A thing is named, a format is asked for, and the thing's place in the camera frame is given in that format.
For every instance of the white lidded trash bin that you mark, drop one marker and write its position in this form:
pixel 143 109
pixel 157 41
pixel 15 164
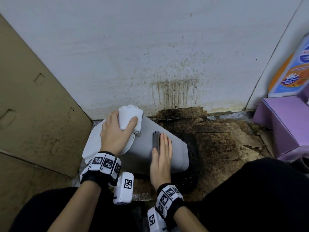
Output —
pixel 149 147

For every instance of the stained brown cardboard sheet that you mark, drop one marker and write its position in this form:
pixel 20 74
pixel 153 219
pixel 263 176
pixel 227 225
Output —
pixel 217 147

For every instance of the person's right hand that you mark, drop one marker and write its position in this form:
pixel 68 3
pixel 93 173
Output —
pixel 160 166

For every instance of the person's left hand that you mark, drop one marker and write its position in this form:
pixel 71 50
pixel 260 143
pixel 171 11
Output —
pixel 116 137

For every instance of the wrist marker band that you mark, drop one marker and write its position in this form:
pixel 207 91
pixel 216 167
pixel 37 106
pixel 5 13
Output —
pixel 108 176
pixel 166 202

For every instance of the purple cardboard display box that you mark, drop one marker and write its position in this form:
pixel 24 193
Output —
pixel 287 125

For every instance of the person's left forearm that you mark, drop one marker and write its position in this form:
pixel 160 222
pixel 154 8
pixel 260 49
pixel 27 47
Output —
pixel 74 207

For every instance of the brown cardboard panel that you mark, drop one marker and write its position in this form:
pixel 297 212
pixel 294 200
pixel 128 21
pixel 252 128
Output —
pixel 36 130

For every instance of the right wrist marker band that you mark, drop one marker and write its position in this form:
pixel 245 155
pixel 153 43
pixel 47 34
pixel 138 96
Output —
pixel 166 202

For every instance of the white bottle blue orange label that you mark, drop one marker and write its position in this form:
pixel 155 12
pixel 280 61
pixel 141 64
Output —
pixel 289 72

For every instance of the person's black clothing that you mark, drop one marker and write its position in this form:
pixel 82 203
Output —
pixel 253 198

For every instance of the left wrist marker band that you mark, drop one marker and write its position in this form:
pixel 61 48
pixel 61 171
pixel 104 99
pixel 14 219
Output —
pixel 108 176

